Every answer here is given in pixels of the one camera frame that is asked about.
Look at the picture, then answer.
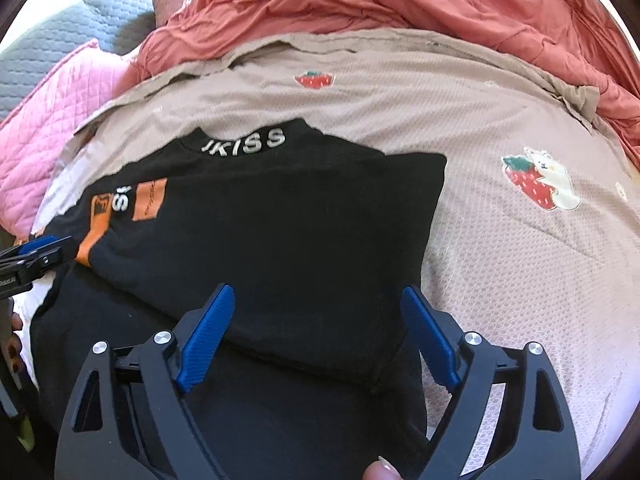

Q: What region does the black shirt with orange patches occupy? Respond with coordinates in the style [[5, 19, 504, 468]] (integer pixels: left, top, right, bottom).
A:
[[29, 119, 448, 480]]

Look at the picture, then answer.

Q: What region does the beige strawberry bear blanket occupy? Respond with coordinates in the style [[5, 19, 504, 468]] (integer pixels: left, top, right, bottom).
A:
[[30, 30, 640, 480]]

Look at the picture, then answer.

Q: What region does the pink quilted pillow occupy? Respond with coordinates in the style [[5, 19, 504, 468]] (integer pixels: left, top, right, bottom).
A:
[[0, 37, 146, 241]]

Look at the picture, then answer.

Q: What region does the white printed bed sheet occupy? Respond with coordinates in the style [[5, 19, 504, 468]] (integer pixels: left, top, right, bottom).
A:
[[11, 272, 65, 386]]

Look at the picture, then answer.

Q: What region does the grey quilted pillow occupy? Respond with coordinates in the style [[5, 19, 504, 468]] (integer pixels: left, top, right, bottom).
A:
[[0, 0, 161, 121]]

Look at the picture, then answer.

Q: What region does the person's left hand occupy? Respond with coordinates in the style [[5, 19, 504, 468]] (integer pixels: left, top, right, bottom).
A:
[[2, 310, 26, 377]]

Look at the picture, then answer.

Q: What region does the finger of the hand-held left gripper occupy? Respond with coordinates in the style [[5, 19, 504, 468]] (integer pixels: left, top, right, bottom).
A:
[[0, 252, 66, 279], [0, 236, 74, 261]]

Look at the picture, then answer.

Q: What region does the person's right hand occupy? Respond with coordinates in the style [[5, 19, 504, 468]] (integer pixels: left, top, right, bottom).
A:
[[362, 455, 404, 480]]

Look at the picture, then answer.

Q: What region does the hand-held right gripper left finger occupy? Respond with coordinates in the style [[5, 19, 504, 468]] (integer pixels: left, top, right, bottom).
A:
[[55, 284, 266, 480]]

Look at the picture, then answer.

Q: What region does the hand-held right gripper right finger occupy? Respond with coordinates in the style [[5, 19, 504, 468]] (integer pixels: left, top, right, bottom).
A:
[[401, 286, 583, 480]]

